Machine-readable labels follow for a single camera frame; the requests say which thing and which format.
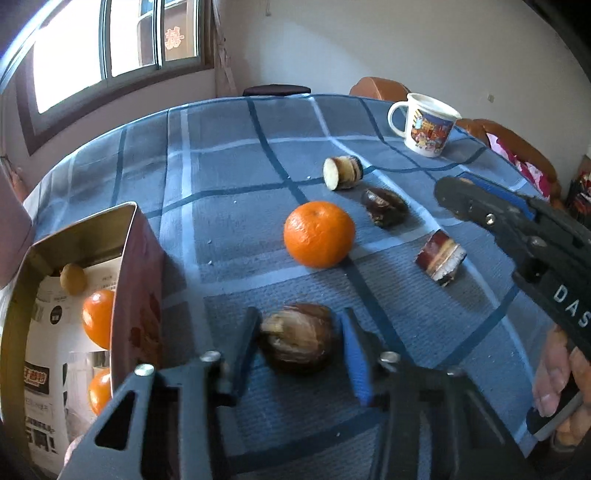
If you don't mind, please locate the pink curtain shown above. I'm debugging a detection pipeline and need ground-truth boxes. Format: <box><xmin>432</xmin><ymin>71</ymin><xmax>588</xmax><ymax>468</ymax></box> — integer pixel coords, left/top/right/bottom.
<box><xmin>212</xmin><ymin>0</ymin><xmax>238</xmax><ymax>97</ymax></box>

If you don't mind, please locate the small yellow-brown fruit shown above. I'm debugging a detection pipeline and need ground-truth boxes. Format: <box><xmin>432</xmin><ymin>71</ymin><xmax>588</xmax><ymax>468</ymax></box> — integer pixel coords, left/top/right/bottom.
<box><xmin>59</xmin><ymin>263</ymin><xmax>87</xmax><ymax>296</ymax></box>

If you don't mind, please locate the large orange tangerine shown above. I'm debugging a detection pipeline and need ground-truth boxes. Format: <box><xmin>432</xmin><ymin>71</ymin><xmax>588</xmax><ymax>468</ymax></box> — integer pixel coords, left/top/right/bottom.
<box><xmin>283</xmin><ymin>201</ymin><xmax>356</xmax><ymax>269</ymax></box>

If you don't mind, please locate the pink floral cushion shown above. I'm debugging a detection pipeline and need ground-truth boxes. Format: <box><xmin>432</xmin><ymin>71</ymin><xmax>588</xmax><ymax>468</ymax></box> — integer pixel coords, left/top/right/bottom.
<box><xmin>487</xmin><ymin>133</ymin><xmax>551</xmax><ymax>200</ymax></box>

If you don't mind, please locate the metal tin box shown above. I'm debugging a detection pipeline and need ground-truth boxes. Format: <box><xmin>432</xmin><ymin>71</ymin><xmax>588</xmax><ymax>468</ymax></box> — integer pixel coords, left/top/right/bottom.
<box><xmin>1</xmin><ymin>202</ymin><xmax>164</xmax><ymax>478</ymax></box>

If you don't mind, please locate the purple sugarcane piece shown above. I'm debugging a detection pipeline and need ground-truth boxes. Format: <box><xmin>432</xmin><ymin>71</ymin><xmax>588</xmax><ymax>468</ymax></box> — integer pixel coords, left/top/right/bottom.
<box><xmin>415</xmin><ymin>230</ymin><xmax>467</xmax><ymax>286</ymax></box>

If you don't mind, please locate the dark brown water chestnut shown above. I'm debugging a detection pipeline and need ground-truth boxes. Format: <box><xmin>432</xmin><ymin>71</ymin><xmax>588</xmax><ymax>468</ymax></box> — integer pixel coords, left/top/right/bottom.
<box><xmin>259</xmin><ymin>303</ymin><xmax>339</xmax><ymax>369</ymax></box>

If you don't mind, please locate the blue plaid tablecloth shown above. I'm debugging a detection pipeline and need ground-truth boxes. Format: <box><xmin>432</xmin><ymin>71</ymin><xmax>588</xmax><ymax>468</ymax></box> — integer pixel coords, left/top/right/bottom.
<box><xmin>25</xmin><ymin>95</ymin><xmax>549</xmax><ymax>452</ymax></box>

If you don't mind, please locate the pink electric kettle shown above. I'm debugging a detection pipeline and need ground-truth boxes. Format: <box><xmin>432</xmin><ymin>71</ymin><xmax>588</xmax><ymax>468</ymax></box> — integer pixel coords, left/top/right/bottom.
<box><xmin>0</xmin><ymin>160</ymin><xmax>34</xmax><ymax>288</ymax></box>

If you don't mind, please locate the white cartoon printed mug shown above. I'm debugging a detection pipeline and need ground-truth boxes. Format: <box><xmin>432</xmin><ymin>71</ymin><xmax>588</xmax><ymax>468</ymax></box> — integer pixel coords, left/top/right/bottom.
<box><xmin>387</xmin><ymin>93</ymin><xmax>462</xmax><ymax>158</ymax></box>

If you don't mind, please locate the brown leather armchair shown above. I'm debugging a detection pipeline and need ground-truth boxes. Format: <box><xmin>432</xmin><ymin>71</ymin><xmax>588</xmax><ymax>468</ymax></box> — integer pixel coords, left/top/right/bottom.
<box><xmin>349</xmin><ymin>77</ymin><xmax>410</xmax><ymax>102</ymax></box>

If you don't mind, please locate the person's right hand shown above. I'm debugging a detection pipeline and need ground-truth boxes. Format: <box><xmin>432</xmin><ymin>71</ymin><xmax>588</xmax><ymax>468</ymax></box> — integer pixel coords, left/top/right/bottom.
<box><xmin>532</xmin><ymin>326</ymin><xmax>590</xmax><ymax>447</ymax></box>

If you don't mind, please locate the small tangerine in tin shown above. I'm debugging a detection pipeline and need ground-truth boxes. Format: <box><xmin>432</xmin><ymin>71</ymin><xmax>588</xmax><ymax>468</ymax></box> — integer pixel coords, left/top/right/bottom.
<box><xmin>81</xmin><ymin>289</ymin><xmax>115</xmax><ymax>350</ymax></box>

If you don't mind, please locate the brown leather sofa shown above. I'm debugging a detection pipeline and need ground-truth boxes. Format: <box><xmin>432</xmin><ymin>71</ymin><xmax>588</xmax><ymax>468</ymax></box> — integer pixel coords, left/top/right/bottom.
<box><xmin>457</xmin><ymin>119</ymin><xmax>565</xmax><ymax>211</ymax></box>

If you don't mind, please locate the window with brown frame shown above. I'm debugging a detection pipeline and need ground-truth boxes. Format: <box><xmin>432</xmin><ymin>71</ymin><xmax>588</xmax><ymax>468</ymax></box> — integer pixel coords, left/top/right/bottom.
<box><xmin>15</xmin><ymin>1</ymin><xmax>214</xmax><ymax>154</ymax></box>

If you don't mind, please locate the white-faced sugarcane piece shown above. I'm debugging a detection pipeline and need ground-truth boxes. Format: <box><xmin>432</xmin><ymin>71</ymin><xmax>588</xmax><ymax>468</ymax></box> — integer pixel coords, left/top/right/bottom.
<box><xmin>322</xmin><ymin>156</ymin><xmax>363</xmax><ymax>191</ymax></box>

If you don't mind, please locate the dark round stool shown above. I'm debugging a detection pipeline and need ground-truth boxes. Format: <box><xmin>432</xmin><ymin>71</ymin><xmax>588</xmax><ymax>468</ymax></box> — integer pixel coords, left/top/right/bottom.
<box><xmin>242</xmin><ymin>84</ymin><xmax>311</xmax><ymax>97</ymax></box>

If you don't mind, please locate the printed paper sheet in tin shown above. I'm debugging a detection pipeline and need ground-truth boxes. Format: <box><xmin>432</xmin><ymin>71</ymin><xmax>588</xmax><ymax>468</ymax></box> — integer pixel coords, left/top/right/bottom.
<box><xmin>24</xmin><ymin>258</ymin><xmax>121</xmax><ymax>478</ymax></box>

